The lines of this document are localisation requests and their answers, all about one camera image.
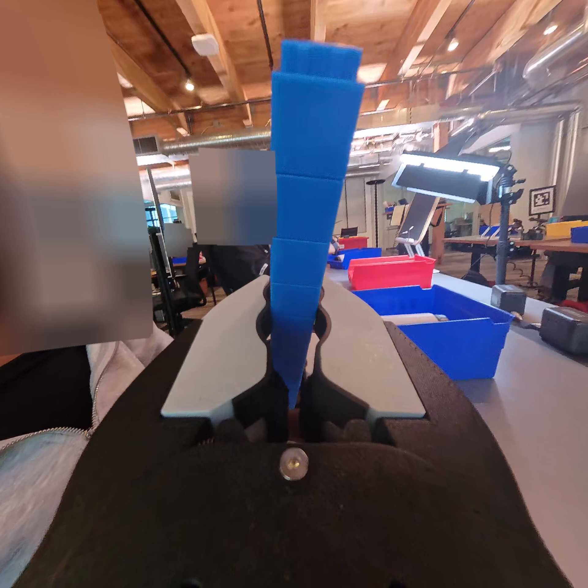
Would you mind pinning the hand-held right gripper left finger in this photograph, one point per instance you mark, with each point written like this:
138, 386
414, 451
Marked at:
206, 358

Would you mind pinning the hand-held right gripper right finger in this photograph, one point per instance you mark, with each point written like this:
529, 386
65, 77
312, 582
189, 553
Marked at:
367, 358

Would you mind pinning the blue segmented plastic stick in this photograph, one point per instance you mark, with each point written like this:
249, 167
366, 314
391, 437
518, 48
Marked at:
307, 138

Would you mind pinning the grey desk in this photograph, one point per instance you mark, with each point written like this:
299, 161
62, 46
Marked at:
528, 413

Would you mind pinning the black office chair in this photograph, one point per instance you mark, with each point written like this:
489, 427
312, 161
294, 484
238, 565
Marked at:
183, 285

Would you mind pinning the large blue plastic bin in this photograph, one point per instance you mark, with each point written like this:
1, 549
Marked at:
454, 349

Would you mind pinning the small blue plastic bin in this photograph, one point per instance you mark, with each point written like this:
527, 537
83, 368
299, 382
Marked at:
363, 257

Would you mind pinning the small red plastic bin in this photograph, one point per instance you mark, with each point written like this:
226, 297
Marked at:
353, 243

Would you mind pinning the tilted panel on white stand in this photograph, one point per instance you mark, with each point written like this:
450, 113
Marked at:
415, 220

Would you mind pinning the black floor lamp pole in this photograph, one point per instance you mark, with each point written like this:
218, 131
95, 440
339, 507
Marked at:
375, 211

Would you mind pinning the small black box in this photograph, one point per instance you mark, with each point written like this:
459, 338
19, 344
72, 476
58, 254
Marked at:
507, 298

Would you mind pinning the wooden table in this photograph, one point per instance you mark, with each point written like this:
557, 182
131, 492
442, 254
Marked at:
487, 241

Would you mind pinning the black shirt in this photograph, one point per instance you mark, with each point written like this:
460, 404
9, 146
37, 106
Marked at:
41, 390

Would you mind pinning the black light stand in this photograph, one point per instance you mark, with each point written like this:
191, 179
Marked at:
503, 239

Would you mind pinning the led light panel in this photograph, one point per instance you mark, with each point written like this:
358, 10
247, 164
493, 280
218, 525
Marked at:
441, 177

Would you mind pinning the large black box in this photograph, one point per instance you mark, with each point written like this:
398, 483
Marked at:
565, 330

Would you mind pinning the grey zip hoodie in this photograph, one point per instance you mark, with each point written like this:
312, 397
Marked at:
27, 482

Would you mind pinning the small black white tag sign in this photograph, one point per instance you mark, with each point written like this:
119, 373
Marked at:
542, 200

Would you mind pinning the yellow plastic bin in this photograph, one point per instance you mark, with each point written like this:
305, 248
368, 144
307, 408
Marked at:
565, 228

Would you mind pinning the white ceiling access point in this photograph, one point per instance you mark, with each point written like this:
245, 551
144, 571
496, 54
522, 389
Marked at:
205, 44

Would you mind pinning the silver ventilation duct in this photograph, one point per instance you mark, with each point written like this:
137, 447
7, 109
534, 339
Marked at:
216, 140

